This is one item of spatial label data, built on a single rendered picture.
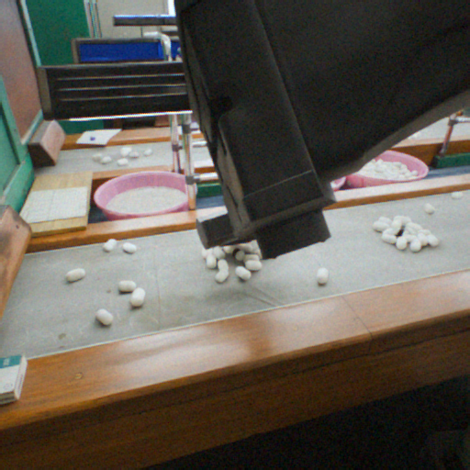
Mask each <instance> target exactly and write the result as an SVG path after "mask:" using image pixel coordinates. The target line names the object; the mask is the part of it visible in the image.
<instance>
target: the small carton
mask: <svg viewBox="0 0 470 470"><path fill-rule="evenodd" d="M26 366H27V361H26V359H25V357H24V355H23V354H20V355H15V356H9V357H5V358H0V405H1V404H5V403H8V402H14V401H18V400H19V396H20V391H21V387H22V383H23V379H24V375H25V371H26Z"/></svg>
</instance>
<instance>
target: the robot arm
mask: <svg viewBox="0 0 470 470"><path fill-rule="evenodd" d="M173 11H174V16H175V24H176V29H178V35H179V40H180V48H181V53H182V59H183V66H184V71H185V82H186V89H187V94H188V100H189V106H190V109H191V112H192V115H193V116H194V117H195V119H196V124H198V127H199V130H200V132H201V133H202V132H203V135H204V138H205V141H206V144H207V149H208V152H209V155H210V158H211V160H212V162H213V165H214V169H215V172H216V175H217V177H218V179H219V182H220V185H221V189H222V191H223V194H224V197H223V199H224V202H225V205H226V210H223V211H219V212H216V213H213V214H210V215H206V216H204V217H201V218H196V219H195V224H196V228H197V232H198V236H199V239H200V240H201V242H202V245H203V246H204V248H205V249H206V251H207V249H210V248H213V247H216V246H220V247H223V246H229V245H237V244H242V243H249V242H251V241H255V240H256V242H257V245H258V248H259V252H261V255H262V257H263V260H267V259H271V258H272V259H276V258H277V256H282V255H285V254H288V253H290V252H295V251H298V249H302V248H305V247H307V246H310V245H313V244H315V243H318V242H325V241H326V240H327V239H329V238H331V235H330V230H329V226H328V223H327V221H326V219H325V216H324V213H323V210H322V209H323V208H326V207H327V206H330V205H332V204H335V203H337V200H336V197H335V195H334V192H333V189H332V186H331V183H330V182H332V181H335V180H338V179H340V178H343V177H346V176H348V175H351V174H354V173H358V172H360V171H361V170H362V169H363V168H364V166H365V165H366V164H367V163H369V162H370V161H372V160H373V159H374V158H376V157H377V156H379V155H380V154H382V153H384V152H386V151H388V150H390V149H391V148H393V147H394V146H396V144H398V143H400V142H401V141H402V140H404V139H407V138H409V137H411V136H412V135H414V134H416V133H418V132H420V131H421V130H423V129H425V128H428V127H430V126H432V125H434V123H435V122H437V121H439V120H441V119H443V118H447V117H449V116H451V115H453V114H455V113H457V112H459V111H461V110H463V109H466V108H468V107H470V0H173Z"/></svg>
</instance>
